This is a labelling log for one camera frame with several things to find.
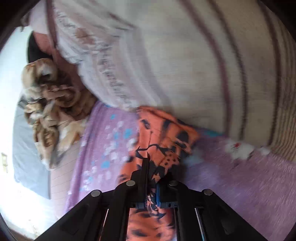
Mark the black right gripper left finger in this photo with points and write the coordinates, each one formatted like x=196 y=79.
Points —
x=102 y=215

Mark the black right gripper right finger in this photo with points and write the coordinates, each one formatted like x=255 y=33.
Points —
x=203 y=215

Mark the orange black floral garment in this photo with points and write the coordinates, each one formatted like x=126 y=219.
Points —
x=165 y=141

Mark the pinkish beige mattress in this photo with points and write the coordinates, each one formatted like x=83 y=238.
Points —
x=61 y=179

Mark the purple floral bed sheet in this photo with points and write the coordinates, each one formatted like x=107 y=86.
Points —
x=256 y=184

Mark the grey blue pillow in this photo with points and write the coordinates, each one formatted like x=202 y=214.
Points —
x=28 y=170

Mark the brown cream patterned blanket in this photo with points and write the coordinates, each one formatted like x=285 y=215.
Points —
x=56 y=110

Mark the striped beige pillow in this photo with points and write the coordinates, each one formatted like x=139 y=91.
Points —
x=228 y=66

